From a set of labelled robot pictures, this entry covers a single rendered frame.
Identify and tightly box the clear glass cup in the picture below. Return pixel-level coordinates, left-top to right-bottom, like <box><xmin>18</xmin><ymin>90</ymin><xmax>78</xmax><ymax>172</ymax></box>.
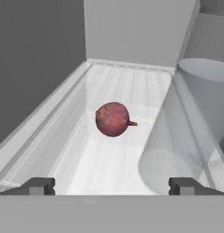
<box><xmin>138</xmin><ymin>57</ymin><xmax>224</xmax><ymax>196</ymax></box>

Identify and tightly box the red onion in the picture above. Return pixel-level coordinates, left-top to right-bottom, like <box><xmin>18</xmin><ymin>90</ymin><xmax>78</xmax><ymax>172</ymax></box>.
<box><xmin>95</xmin><ymin>101</ymin><xmax>138</xmax><ymax>138</ymax></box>

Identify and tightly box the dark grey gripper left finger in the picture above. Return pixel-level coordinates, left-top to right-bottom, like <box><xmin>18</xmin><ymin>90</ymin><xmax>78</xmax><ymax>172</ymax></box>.
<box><xmin>0</xmin><ymin>177</ymin><xmax>56</xmax><ymax>196</ymax></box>

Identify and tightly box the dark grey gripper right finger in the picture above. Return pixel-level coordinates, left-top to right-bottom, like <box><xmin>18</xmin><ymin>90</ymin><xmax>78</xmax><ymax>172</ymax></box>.
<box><xmin>168</xmin><ymin>177</ymin><xmax>224</xmax><ymax>196</ymax></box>

